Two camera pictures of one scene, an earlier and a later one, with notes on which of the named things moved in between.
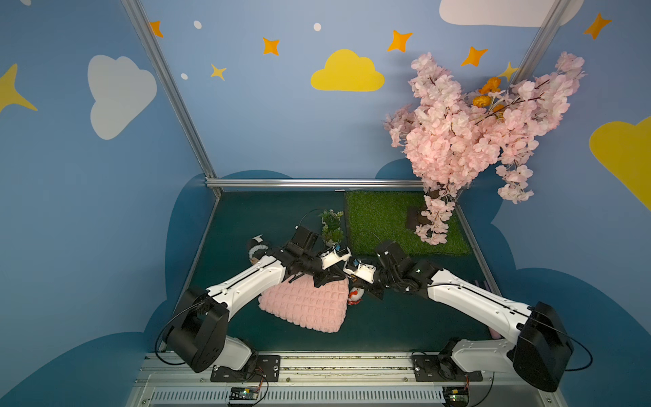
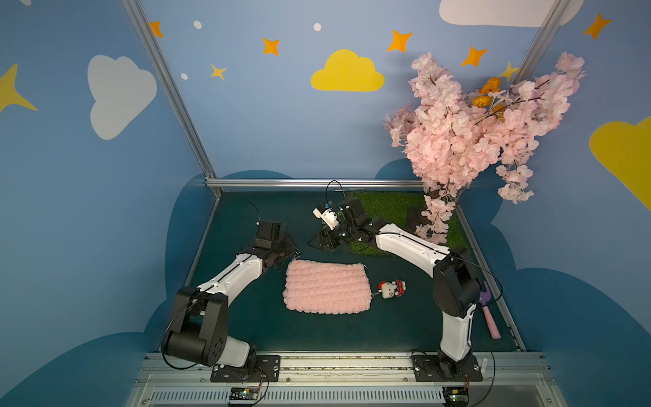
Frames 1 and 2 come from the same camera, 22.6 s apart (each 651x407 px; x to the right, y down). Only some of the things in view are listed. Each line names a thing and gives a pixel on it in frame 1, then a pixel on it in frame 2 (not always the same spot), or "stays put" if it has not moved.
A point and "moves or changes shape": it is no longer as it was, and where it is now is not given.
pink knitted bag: [318, 309] moves or changes shape
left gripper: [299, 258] -> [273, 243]
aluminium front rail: [334, 380] stays put
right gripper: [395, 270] -> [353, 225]
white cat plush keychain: [355, 295] moves or changes shape
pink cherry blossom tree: [450, 137] stays put
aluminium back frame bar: [212, 183] stays put
